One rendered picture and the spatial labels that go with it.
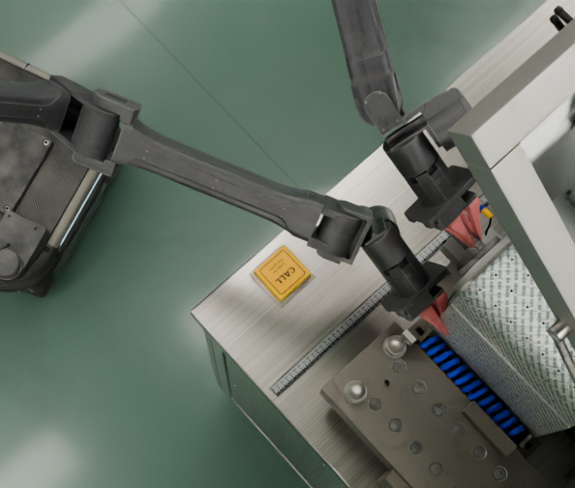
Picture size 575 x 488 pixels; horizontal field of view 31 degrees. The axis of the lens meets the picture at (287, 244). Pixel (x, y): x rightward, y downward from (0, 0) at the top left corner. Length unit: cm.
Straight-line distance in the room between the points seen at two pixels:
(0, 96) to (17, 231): 107
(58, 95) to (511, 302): 70
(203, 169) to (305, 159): 133
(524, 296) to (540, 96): 69
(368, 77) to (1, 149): 141
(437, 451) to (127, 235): 136
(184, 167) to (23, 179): 112
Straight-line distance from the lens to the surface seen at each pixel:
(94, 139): 150
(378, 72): 136
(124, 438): 265
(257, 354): 175
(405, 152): 136
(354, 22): 137
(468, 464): 163
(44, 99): 150
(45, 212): 254
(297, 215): 148
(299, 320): 176
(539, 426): 160
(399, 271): 152
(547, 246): 75
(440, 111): 137
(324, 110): 285
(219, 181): 148
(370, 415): 161
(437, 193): 140
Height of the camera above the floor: 263
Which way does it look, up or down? 75 degrees down
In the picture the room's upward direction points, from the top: 7 degrees clockwise
